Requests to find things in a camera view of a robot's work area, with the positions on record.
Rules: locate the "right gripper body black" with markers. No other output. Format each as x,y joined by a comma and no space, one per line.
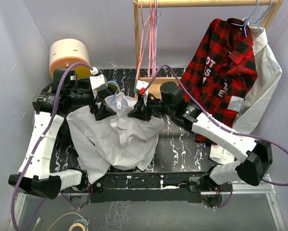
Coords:
156,107

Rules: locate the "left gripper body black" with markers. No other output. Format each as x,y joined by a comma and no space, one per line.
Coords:
81,97

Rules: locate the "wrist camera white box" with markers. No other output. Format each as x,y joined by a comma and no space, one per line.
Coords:
140,87
98,81

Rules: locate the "blue wire hanger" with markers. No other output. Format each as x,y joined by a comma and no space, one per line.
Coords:
117,100

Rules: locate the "pink wire hanger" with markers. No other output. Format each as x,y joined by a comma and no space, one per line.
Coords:
146,31

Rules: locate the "black garment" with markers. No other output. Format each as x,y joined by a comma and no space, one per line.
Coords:
64,135

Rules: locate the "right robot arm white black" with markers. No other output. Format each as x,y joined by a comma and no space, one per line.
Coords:
253,156

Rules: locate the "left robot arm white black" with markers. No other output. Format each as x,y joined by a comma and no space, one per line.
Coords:
51,107

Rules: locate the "olive green basket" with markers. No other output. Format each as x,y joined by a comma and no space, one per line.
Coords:
113,87

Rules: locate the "red black plaid shirt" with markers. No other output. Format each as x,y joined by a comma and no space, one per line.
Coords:
223,66

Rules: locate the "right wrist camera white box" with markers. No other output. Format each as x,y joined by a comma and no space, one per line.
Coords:
140,87

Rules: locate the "aluminium frame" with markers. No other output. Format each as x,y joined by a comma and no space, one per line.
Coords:
245,209

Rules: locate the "wooden clothes rack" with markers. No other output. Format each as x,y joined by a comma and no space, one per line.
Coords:
265,21

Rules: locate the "cream orange yellow cylinder container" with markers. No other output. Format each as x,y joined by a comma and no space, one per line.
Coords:
66,52

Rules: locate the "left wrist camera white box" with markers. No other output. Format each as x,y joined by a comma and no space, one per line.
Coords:
98,81

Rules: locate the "cream white hanging shirt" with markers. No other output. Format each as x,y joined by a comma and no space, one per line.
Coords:
248,110

